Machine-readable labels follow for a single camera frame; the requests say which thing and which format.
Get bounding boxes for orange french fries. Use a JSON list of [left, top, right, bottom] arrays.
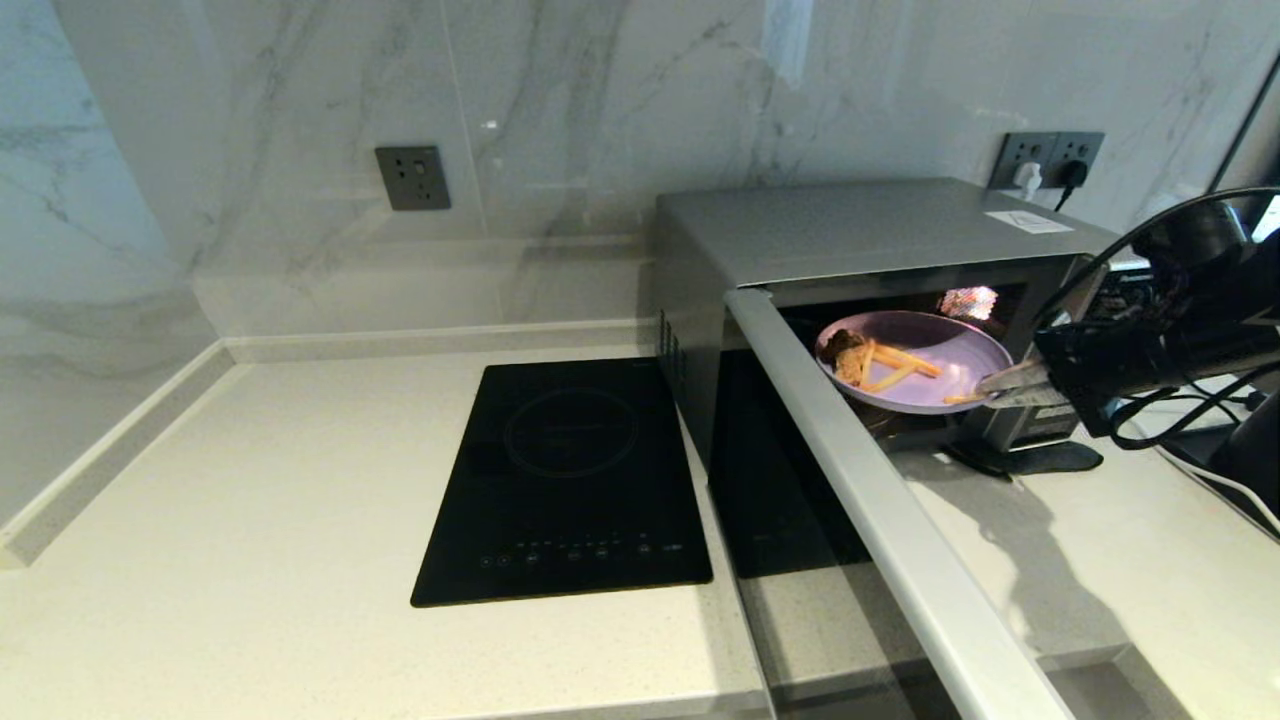
[[860, 340, 988, 407]]

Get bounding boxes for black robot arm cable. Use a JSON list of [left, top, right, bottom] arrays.
[[1035, 186, 1280, 451]]

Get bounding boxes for grey double wall socket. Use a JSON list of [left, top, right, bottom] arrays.
[[988, 131, 1106, 191]]

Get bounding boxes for grey single wall socket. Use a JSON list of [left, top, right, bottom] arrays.
[[375, 146, 452, 212]]

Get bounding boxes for purple plate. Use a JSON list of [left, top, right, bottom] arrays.
[[815, 310, 1014, 416]]

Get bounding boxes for black induction cooktop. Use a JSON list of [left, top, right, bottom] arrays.
[[411, 360, 714, 608]]

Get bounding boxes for dark grey rubber mat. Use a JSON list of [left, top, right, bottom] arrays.
[[945, 440, 1104, 479]]

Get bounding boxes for black countertop appliance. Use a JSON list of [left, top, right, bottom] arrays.
[[1165, 395, 1280, 541]]

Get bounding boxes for microwave door with dark glass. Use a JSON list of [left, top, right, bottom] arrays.
[[705, 288, 1076, 720]]

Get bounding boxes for white paper sticker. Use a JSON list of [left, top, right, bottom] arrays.
[[985, 210, 1073, 235]]

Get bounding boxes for black power plug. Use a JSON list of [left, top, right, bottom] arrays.
[[1053, 160, 1089, 212]]

